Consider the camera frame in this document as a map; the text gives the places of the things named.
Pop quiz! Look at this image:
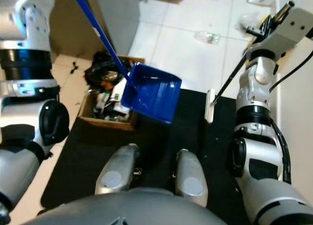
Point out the brown cardboard rubbish box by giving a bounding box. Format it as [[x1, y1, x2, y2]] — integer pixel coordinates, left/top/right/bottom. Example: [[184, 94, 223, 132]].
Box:
[[78, 53, 146, 132]]

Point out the silver right robot leg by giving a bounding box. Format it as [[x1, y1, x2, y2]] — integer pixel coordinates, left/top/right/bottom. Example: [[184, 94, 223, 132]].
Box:
[[173, 149, 207, 208]]

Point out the silver left robot leg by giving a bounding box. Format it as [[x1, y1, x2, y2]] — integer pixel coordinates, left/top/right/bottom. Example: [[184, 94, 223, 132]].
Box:
[[95, 143, 140, 196]]

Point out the black plastic rubbish bag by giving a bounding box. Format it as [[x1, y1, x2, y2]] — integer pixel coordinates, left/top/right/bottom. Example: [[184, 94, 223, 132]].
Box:
[[84, 51, 129, 89]]

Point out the clear crushed plastic bottle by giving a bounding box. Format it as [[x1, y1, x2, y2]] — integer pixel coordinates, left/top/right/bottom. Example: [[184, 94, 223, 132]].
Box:
[[194, 31, 221, 45]]

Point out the black-handled broom with white head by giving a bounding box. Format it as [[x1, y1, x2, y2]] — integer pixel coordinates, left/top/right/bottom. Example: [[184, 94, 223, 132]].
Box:
[[205, 1, 296, 124]]

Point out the grey robot torso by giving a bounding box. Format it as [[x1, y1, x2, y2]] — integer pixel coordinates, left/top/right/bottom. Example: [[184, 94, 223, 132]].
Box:
[[22, 187, 251, 225]]

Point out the crumpled clear plastic bag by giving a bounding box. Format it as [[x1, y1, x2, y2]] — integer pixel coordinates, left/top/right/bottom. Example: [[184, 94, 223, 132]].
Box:
[[237, 12, 265, 33]]

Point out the black floor mat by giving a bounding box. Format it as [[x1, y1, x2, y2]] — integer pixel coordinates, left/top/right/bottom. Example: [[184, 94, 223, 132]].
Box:
[[39, 88, 280, 222]]

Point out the blue long-handled dustpan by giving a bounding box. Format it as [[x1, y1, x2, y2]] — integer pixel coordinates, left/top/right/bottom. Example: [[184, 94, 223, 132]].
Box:
[[70, 0, 183, 125]]

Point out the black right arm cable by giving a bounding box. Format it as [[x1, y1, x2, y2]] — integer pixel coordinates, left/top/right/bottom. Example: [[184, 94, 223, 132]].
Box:
[[269, 50, 313, 93]]

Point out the silver robot leg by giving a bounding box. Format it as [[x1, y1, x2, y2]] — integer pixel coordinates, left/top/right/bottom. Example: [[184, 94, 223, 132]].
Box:
[[173, 149, 207, 208], [95, 143, 140, 196]]

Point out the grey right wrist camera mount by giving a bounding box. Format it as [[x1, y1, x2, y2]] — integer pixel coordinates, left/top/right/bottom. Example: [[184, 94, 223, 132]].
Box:
[[249, 7, 310, 54]]

